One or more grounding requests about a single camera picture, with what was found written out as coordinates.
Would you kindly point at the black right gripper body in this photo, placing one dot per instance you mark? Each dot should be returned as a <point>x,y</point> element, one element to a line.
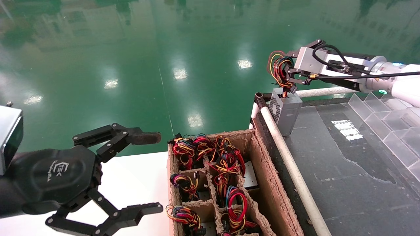
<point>295,65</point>

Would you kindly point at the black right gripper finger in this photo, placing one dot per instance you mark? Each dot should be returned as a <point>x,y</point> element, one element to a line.
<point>315,44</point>
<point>298,82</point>

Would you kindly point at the silver metal plate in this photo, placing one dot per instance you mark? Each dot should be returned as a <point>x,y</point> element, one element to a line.
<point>250,175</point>

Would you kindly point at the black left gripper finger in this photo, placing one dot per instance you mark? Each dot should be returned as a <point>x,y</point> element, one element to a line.
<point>115,136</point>
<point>128,214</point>

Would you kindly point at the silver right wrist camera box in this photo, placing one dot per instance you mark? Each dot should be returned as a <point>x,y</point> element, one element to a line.
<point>310,61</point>

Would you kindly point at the brown cardboard divider box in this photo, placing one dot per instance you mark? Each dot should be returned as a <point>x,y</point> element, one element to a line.
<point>269,183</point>

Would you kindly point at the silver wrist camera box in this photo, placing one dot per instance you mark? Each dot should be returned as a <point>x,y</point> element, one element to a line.
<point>310,61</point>
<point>9,137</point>

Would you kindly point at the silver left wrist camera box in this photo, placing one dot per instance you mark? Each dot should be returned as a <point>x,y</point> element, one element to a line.
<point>9,137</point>

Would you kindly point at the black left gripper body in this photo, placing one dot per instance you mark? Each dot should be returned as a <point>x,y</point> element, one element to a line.
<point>52,177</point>

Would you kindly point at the black pipe corner joint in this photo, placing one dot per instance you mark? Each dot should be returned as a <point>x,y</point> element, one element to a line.
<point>262,98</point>

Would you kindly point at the clear acrylic divider tray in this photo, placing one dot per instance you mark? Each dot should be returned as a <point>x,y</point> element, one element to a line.
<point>387,131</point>

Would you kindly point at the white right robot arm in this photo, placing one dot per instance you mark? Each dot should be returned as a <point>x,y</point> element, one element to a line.
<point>403,86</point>

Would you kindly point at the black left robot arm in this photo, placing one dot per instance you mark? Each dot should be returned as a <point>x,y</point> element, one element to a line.
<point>5,200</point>

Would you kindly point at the white table leg pipe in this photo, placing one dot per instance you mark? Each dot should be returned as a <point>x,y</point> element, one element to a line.
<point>254,114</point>

